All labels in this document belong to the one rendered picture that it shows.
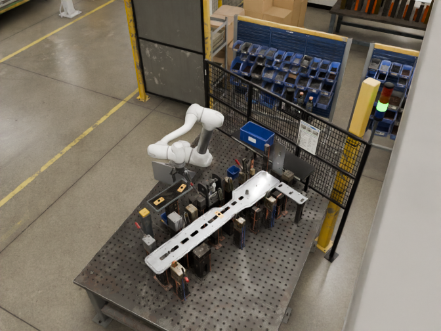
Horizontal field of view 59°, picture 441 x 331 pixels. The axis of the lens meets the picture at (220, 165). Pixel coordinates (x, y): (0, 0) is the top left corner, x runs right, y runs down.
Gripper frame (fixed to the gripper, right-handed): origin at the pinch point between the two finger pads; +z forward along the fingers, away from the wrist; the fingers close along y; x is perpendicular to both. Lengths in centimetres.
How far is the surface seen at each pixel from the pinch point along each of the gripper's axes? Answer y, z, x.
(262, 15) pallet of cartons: -117, 50, 457
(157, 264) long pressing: 15, 22, -63
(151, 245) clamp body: 4, 18, -52
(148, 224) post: -9.9, 18.9, -36.5
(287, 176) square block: 71, 16, 63
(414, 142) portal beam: 133, -211, -157
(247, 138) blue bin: 18, 13, 92
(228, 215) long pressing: 41.2, 22.0, 3.2
